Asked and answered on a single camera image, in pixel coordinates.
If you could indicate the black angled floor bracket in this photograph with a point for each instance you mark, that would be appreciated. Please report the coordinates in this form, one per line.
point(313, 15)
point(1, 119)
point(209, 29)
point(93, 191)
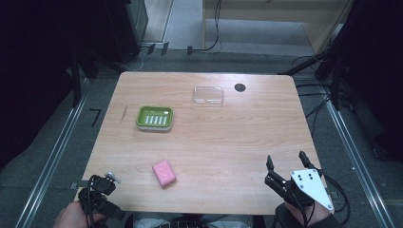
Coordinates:
point(96, 114)

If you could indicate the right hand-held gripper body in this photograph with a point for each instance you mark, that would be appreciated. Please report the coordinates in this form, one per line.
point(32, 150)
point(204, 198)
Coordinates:
point(309, 185)

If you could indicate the metal floor rail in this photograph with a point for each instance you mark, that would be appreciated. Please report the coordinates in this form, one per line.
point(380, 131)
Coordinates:
point(53, 158)
point(355, 158)

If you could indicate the black cabinet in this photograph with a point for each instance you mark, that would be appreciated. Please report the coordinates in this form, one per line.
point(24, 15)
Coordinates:
point(126, 28)

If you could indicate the person's left hand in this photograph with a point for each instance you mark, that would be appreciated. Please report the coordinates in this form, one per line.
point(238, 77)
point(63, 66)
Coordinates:
point(71, 215)

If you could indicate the black metal stand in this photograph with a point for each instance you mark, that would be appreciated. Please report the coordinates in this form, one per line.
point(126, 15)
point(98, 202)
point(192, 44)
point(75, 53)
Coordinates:
point(329, 60)
point(76, 79)

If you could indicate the clear plastic lid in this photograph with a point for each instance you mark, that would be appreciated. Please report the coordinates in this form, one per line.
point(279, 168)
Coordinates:
point(207, 96)

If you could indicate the pink soap bar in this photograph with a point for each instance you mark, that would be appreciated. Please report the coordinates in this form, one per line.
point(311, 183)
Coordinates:
point(164, 173)

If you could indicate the thin wooden stick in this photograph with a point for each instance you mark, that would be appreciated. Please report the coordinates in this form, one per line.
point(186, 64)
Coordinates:
point(124, 114)

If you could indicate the green soap dish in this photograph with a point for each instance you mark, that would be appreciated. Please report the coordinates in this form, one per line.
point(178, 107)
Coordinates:
point(154, 118)

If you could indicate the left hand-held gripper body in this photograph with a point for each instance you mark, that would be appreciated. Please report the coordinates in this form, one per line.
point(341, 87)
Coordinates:
point(104, 186)

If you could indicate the black round table grommet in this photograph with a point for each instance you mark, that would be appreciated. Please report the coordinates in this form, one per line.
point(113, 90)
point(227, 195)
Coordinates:
point(240, 87)

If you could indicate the person's right hand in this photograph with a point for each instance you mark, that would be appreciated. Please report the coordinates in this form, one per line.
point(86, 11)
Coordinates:
point(312, 212)

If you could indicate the light wooden cabinet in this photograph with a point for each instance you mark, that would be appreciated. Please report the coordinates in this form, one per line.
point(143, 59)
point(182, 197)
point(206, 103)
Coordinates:
point(272, 8)

